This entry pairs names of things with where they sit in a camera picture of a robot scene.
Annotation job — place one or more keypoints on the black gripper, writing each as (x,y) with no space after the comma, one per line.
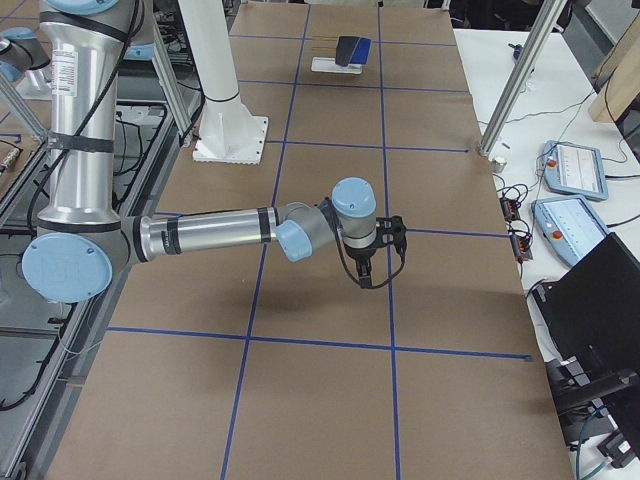
(361,257)

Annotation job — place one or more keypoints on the wooden board at right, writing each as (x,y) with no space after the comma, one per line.
(620,73)

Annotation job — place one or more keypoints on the far blue teach pendant tablet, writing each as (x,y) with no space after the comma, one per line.
(569,168)

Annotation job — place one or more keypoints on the near blue teach pendant tablet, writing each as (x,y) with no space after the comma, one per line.
(571,226)

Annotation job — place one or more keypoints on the black monitor with stand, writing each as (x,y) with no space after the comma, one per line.
(592,314)

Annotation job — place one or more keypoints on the blue teach pendant tablet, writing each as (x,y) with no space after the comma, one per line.
(571,226)
(569,168)

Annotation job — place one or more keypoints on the small metal cylinder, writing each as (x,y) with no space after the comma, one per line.
(498,164)

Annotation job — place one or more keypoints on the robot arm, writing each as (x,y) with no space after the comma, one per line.
(22,55)
(81,242)

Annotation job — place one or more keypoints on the orange relay board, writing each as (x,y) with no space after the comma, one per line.
(521,248)
(510,209)

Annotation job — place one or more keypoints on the grey and blue towel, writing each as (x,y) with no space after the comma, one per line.
(352,50)

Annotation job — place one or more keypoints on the white camera mast with base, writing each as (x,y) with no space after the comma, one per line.
(228,132)

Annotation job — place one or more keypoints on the aluminium frame post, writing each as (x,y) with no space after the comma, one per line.
(541,29)

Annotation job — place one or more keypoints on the white towel rack with wooden bars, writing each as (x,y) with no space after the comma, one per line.
(328,65)

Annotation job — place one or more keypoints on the lower orange relay board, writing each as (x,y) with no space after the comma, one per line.
(521,248)

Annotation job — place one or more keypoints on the upper orange relay board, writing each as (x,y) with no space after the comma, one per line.
(510,209)

